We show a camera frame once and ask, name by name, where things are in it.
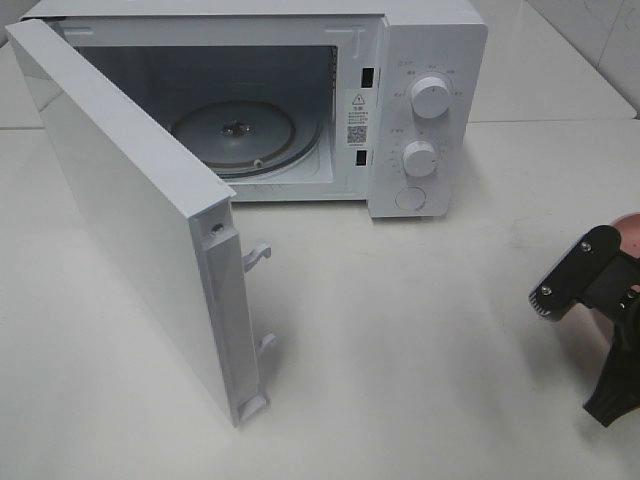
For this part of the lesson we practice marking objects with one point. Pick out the white microwave oven body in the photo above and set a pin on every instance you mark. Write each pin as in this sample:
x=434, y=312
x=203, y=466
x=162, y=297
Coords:
x=173, y=57

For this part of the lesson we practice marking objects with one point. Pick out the white microwave door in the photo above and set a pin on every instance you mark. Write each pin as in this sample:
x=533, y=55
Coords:
x=163, y=217

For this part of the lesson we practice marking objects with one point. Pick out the round white door button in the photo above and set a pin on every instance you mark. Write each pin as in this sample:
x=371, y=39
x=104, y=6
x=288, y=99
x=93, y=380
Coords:
x=411, y=199

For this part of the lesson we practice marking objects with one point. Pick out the white warning label sticker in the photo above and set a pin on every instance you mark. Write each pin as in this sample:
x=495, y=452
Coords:
x=357, y=115

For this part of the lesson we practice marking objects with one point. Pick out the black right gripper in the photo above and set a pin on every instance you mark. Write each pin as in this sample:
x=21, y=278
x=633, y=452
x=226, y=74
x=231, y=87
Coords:
x=615, y=294

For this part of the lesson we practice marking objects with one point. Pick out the pink round plate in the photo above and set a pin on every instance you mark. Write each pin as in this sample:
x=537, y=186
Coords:
x=628, y=226

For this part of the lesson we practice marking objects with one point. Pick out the white round knob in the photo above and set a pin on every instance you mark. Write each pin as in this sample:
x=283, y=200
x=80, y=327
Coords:
x=430, y=96
x=419, y=159

